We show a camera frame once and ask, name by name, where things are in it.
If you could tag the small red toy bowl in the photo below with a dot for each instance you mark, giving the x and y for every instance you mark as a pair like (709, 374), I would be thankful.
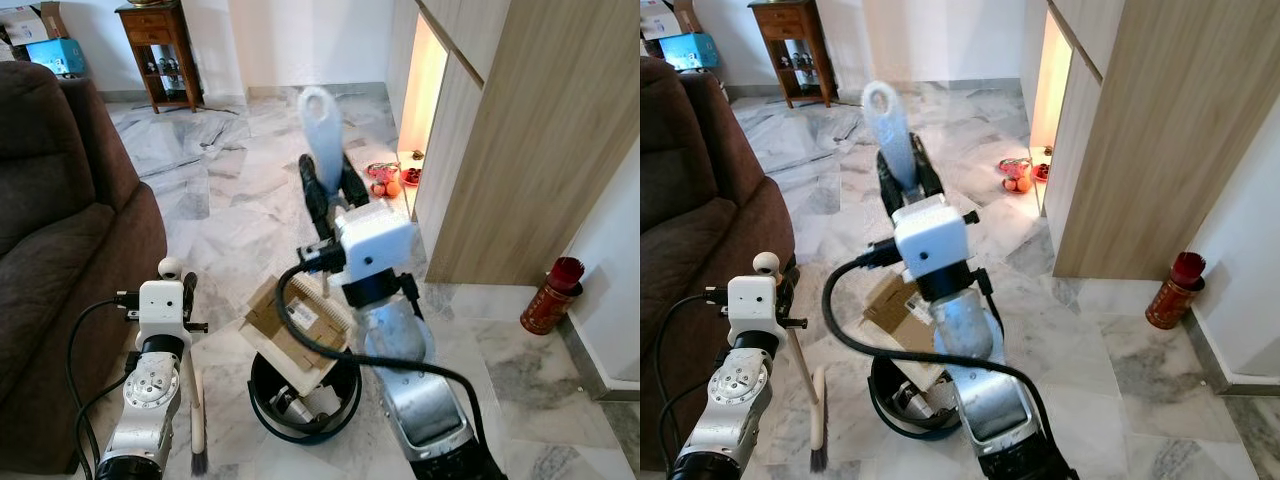
(410, 177)
(1041, 173)

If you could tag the red cylindrical tin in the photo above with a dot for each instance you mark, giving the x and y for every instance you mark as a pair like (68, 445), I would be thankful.
(1172, 300)
(548, 305)

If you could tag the brown fabric sofa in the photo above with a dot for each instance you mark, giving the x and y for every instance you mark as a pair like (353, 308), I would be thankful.
(700, 250)
(60, 250)

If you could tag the white crumpled paper trash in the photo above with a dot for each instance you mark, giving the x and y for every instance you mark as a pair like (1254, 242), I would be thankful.
(320, 403)
(915, 402)

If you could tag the small white bottle trash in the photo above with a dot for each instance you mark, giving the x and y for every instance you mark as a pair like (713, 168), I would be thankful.
(284, 406)

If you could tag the light wood cabinet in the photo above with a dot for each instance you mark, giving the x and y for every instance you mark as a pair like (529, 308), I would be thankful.
(530, 150)
(1170, 150)

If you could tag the pink red toy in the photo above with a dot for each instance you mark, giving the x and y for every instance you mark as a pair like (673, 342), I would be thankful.
(1014, 167)
(383, 172)

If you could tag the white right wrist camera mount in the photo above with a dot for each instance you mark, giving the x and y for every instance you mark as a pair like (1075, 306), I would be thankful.
(375, 240)
(930, 235)

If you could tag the dark wooden side table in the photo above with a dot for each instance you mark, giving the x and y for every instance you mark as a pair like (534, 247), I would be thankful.
(785, 25)
(150, 30)

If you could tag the white cardboard box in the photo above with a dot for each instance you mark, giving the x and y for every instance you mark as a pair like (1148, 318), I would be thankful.
(660, 15)
(25, 25)

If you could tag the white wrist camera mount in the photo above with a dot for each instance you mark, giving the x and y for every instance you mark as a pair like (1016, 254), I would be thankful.
(162, 305)
(930, 235)
(752, 300)
(375, 240)

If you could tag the orange toy ball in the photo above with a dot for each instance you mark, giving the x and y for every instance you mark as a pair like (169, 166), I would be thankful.
(391, 188)
(1023, 184)

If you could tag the brown cardboard box with label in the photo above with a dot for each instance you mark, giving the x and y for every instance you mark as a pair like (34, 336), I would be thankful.
(270, 315)
(895, 310)

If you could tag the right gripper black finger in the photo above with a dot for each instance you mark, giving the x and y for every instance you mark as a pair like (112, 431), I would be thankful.
(355, 185)
(892, 185)
(928, 180)
(316, 195)

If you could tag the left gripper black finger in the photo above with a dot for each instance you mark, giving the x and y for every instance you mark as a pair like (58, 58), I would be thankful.
(786, 292)
(190, 297)

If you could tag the cyan cardboard box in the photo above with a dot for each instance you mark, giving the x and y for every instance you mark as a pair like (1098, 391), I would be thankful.
(690, 50)
(55, 55)

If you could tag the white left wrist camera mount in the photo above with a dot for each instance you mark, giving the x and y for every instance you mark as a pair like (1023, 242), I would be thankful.
(752, 300)
(162, 305)

